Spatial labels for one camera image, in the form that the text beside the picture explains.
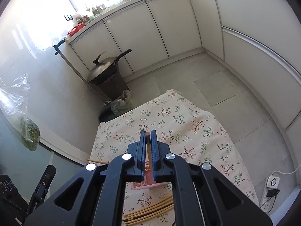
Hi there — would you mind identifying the pink perforated utensil basket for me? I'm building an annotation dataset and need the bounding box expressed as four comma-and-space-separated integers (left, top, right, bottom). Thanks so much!
131, 161, 164, 190

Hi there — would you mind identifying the floral tablecloth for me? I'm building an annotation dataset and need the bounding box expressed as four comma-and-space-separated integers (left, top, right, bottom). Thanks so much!
90, 89, 260, 226

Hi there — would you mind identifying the clear plastic bag on floor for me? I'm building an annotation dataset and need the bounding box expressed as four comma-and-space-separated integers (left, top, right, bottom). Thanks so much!
110, 89, 133, 116

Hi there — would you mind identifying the brown stool under wok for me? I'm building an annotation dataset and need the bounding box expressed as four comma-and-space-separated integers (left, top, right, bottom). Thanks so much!
97, 70, 129, 101

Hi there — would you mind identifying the black wok with lid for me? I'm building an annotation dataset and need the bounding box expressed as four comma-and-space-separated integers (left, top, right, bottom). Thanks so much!
87, 48, 132, 84

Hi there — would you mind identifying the plastic bag of greens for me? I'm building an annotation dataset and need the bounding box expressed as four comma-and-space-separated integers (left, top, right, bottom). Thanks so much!
1, 73, 41, 152

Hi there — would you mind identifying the white power strip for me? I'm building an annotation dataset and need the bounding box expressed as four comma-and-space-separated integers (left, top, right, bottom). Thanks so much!
260, 175, 280, 214

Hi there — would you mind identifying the red basket on counter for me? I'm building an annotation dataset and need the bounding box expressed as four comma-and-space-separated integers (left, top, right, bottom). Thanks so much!
68, 24, 85, 36

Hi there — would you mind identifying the white power cable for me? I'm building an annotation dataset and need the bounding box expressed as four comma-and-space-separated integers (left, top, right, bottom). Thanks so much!
270, 166, 298, 177

